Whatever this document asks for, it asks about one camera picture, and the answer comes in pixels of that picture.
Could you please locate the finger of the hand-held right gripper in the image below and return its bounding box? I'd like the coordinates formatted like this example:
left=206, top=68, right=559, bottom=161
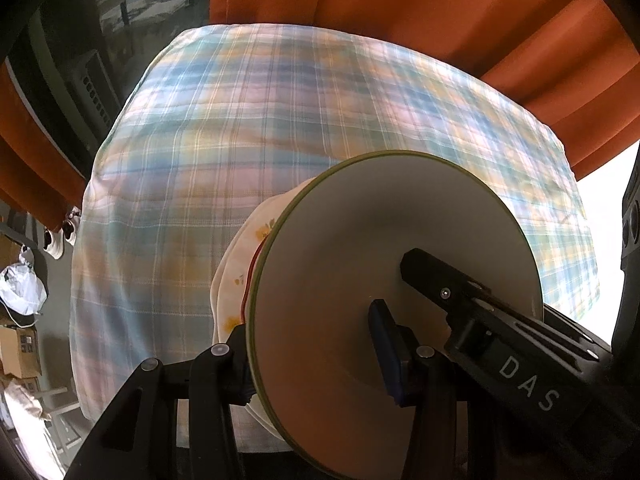
left=400, top=248, right=501, bottom=321
left=542, top=304, right=613, bottom=356

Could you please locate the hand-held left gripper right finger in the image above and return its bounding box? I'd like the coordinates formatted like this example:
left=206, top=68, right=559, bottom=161
left=368, top=299, right=493, bottom=480

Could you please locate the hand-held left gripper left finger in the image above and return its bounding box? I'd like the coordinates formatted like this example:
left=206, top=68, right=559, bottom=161
left=65, top=325, right=261, bottom=480

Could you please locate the white blue floral bowl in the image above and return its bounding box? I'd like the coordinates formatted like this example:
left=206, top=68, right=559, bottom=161
left=241, top=151, right=545, bottom=480

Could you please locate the large yellow floral plate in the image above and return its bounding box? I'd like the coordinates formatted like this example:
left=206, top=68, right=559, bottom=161
left=210, top=195, right=301, bottom=456

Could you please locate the dark object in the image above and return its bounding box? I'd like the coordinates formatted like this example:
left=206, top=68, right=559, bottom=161
left=619, top=147, right=640, bottom=273

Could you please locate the cardboard box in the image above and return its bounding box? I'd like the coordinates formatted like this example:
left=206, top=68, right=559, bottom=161
left=0, top=327, right=41, bottom=378

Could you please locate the white sack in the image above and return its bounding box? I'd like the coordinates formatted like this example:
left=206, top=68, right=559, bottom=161
left=0, top=377, right=53, bottom=423

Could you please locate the white rounded object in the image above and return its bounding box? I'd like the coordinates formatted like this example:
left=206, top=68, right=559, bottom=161
left=42, top=206, right=83, bottom=261

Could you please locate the white plastic bag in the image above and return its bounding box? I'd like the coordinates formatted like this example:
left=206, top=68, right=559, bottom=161
left=0, top=255, right=48, bottom=316

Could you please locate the plaid tablecloth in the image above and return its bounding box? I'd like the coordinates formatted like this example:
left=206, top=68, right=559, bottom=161
left=69, top=22, right=601, bottom=453

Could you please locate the orange curtain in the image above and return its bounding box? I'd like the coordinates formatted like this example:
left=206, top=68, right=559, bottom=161
left=207, top=0, right=640, bottom=181
left=0, top=62, right=93, bottom=231

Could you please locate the dark glass window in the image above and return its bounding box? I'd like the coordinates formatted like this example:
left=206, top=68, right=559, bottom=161
left=0, top=0, right=216, bottom=181

